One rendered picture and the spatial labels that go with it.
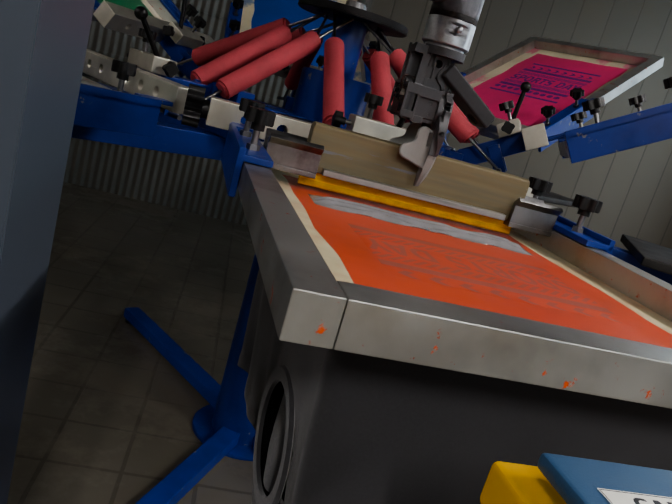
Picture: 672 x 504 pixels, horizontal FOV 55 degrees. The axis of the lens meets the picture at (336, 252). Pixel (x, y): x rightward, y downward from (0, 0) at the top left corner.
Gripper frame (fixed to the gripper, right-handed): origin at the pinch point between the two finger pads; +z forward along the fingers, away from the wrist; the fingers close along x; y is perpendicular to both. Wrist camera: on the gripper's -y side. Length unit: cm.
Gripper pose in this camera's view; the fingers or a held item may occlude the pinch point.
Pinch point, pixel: (417, 176)
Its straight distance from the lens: 106.8
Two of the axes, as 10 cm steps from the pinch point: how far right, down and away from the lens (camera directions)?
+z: -2.7, 9.3, 2.4
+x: 2.0, 2.9, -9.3
